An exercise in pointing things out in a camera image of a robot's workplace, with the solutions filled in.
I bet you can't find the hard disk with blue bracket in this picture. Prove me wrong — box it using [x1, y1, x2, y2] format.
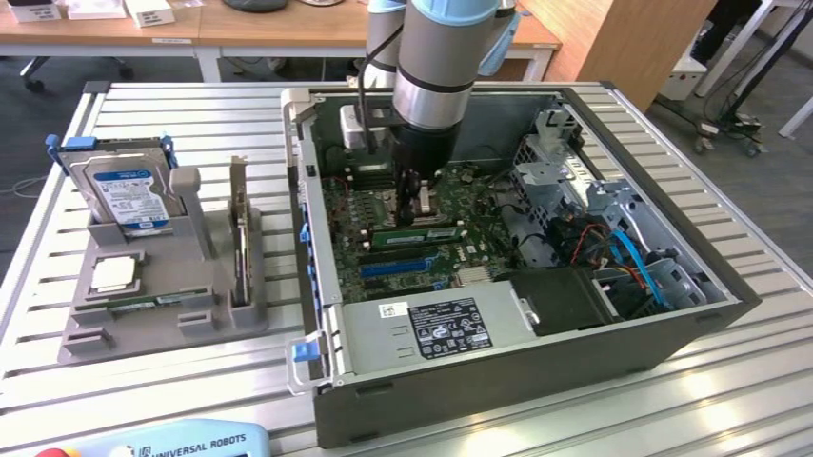
[44, 134, 177, 238]

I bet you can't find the CPU socket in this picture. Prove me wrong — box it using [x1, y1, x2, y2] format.
[379, 189, 449, 228]

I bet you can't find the blue SATA wire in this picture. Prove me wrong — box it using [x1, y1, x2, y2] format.
[607, 229, 668, 311]

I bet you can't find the green RAM stick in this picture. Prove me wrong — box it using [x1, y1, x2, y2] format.
[104, 291, 211, 309]
[369, 227, 463, 249]

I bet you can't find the metal disk bay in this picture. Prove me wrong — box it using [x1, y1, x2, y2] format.
[507, 108, 706, 310]

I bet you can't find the Universal Robots teach pendant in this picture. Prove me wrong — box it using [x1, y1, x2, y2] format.
[53, 418, 269, 457]

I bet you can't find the white desk frame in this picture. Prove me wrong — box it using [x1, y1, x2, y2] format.
[694, 0, 813, 140]

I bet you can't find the silver CPU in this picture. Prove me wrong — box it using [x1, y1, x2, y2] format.
[88, 259, 144, 294]

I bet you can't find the wooden cabinet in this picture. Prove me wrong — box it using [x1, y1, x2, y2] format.
[518, 0, 720, 114]

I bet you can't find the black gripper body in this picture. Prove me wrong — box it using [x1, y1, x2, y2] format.
[388, 122, 460, 176]

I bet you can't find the grey power supply unit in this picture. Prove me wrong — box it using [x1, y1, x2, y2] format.
[333, 280, 532, 377]

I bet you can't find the white cardboard box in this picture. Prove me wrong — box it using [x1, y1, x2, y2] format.
[8, 0, 65, 24]
[65, 0, 128, 21]
[121, 0, 170, 29]

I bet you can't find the wooden desk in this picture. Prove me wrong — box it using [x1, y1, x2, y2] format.
[0, 0, 563, 85]

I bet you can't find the blue expansion slot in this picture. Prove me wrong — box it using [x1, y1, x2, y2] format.
[356, 258, 440, 281]

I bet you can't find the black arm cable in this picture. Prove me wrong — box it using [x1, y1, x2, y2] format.
[352, 28, 407, 154]

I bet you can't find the grey parts rack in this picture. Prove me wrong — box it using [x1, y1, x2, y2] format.
[56, 165, 272, 367]

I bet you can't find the green motherboard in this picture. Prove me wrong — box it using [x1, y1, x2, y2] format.
[320, 161, 528, 304]

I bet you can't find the power strip with cables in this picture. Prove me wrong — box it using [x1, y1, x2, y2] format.
[690, 112, 765, 155]

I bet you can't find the black open PC case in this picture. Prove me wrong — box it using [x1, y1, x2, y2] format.
[277, 83, 763, 451]

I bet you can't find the white floor box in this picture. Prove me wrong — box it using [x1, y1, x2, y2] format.
[655, 55, 710, 102]

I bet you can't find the graphics card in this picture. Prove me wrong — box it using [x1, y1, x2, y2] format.
[224, 154, 256, 307]

